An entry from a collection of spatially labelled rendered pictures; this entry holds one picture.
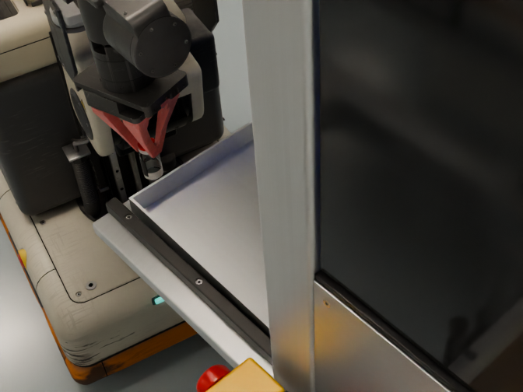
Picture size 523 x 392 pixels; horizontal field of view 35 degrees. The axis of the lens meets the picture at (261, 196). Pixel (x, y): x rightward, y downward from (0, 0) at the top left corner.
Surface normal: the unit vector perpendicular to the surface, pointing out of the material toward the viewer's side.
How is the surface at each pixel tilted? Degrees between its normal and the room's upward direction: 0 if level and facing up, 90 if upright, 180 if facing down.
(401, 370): 90
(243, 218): 0
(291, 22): 90
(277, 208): 90
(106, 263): 0
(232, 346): 0
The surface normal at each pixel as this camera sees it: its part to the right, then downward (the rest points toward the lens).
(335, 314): -0.74, 0.51
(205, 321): -0.05, -0.68
